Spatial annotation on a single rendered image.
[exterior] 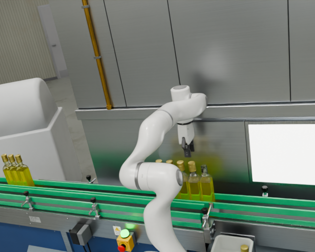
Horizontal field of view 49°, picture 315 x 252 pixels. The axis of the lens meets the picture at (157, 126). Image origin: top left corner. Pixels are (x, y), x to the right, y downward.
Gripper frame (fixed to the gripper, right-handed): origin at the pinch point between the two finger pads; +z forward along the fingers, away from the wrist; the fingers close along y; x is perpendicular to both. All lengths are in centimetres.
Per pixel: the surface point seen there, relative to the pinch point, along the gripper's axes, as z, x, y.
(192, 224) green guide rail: 32.1, 1.1, 13.7
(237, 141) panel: 0.8, 20.3, -12.3
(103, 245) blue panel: 55, -54, 14
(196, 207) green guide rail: 28.0, 1.7, 6.2
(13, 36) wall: -2, -744, -660
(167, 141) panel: 1.7, -16.2, -12.2
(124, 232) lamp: 37, -34, 20
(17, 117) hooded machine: 23, -211, -99
